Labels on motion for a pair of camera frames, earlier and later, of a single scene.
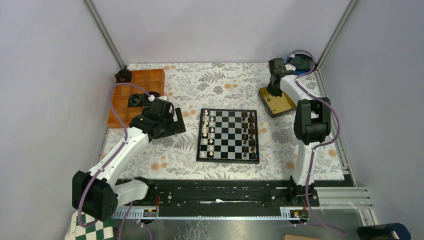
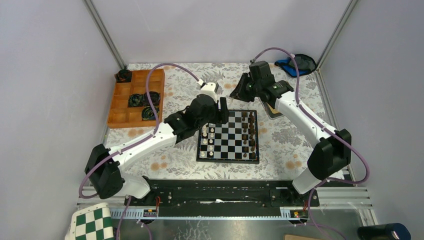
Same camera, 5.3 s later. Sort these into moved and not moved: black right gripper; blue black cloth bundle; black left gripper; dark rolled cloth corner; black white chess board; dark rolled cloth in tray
Moved: black right gripper; black left gripper
Not moved: blue black cloth bundle; dark rolled cloth corner; black white chess board; dark rolled cloth in tray
